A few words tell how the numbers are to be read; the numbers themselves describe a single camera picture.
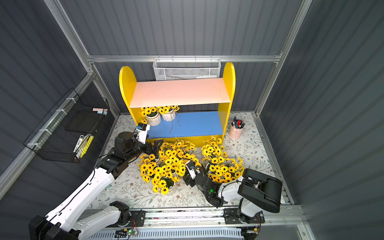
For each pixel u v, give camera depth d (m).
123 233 0.72
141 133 0.65
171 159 0.77
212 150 0.83
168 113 0.92
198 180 0.64
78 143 0.70
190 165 0.71
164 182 0.71
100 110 0.85
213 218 0.75
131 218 0.72
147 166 0.75
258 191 0.45
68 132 0.73
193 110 1.24
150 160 0.80
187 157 0.79
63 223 0.39
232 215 0.72
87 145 0.70
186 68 0.99
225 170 0.74
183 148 0.88
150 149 0.67
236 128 0.96
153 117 0.89
